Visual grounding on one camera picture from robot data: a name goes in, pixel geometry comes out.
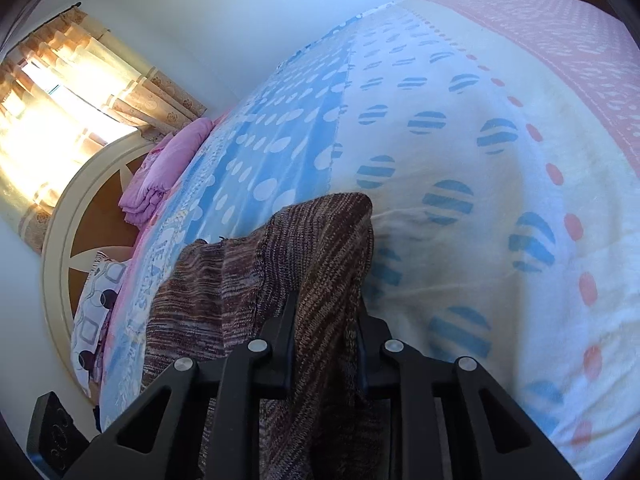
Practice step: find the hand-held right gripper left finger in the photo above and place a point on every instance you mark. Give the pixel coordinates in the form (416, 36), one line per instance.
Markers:
(280, 332)

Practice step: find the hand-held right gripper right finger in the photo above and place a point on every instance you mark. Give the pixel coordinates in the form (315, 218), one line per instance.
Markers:
(382, 332)

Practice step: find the brown knit sweater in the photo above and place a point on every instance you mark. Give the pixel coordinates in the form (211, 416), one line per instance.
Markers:
(310, 260)

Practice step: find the white patterned pillow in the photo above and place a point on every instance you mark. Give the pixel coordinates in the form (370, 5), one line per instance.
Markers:
(97, 310)

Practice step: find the dotted blue white bed blanket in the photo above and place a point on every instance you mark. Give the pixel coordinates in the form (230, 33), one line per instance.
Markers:
(475, 160)

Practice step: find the folded pink quilt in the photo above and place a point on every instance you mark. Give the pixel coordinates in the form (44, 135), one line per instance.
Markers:
(165, 170)

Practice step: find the cream wooden headboard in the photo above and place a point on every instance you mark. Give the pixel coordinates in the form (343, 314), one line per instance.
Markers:
(90, 210)

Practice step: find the beige patterned curtain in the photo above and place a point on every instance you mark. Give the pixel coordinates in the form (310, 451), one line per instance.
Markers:
(60, 85)

